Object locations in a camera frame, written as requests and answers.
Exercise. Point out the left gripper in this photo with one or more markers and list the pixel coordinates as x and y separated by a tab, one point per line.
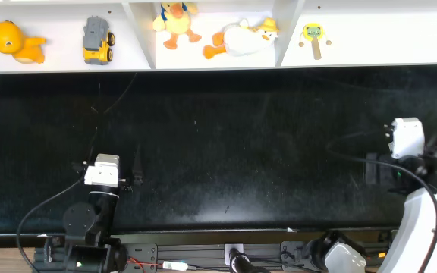
125	182

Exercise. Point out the grey and yellow toy truck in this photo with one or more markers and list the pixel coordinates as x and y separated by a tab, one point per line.
96	41

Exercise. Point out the orange dinosaur figure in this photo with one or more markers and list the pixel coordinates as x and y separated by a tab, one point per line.
10	39

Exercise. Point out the yellow rattle drum toy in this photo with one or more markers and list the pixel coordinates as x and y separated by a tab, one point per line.
313	32

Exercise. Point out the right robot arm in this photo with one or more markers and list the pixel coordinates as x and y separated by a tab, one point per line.
415	227

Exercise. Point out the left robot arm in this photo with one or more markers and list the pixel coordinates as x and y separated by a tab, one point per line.
89	223

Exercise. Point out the white shelf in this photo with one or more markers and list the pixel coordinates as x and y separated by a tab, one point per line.
63	57

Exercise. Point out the yellow plush duck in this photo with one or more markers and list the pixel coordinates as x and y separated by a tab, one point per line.
177	22

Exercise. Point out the white plush duck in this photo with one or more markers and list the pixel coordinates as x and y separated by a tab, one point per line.
245	39

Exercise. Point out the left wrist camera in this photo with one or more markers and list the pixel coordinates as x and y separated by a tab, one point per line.
102	170

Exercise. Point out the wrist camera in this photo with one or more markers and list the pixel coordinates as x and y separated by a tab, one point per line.
102	170
408	138

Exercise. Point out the mounting rail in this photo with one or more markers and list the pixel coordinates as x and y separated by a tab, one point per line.
211	256

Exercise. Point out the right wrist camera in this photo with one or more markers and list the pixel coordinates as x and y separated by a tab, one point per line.
408	138

